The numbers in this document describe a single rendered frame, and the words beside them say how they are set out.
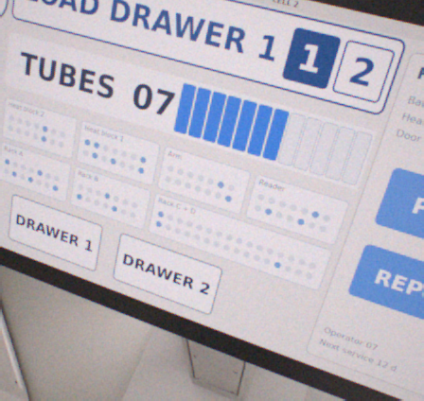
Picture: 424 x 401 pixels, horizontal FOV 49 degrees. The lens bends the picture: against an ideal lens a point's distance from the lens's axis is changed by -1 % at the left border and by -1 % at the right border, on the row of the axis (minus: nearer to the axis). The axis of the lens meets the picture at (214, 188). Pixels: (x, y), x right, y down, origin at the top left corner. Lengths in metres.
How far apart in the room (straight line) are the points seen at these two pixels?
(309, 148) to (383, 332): 0.15
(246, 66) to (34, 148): 0.20
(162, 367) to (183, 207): 1.03
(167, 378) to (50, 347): 0.36
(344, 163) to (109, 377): 1.17
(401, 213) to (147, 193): 0.20
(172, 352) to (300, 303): 1.02
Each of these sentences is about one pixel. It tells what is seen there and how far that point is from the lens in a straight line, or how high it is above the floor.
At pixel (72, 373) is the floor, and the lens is 1.46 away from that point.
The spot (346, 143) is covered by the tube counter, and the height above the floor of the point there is 1.12.
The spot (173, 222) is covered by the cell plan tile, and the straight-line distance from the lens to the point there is 0.39.
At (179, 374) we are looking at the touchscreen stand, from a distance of 1.37.
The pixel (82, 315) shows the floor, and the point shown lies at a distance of 1.50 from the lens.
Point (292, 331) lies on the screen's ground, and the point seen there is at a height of 1.00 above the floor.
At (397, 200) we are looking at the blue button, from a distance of 0.36.
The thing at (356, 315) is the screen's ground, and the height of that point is 1.02.
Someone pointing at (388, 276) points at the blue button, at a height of 1.05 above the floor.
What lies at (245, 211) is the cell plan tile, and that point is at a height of 1.06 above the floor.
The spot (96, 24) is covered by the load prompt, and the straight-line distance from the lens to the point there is 0.39.
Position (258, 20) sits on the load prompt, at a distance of 0.35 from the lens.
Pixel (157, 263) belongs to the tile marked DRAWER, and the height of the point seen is 1.01.
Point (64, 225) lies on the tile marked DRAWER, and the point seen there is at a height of 1.01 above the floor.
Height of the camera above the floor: 1.38
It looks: 57 degrees down
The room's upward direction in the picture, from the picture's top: straight up
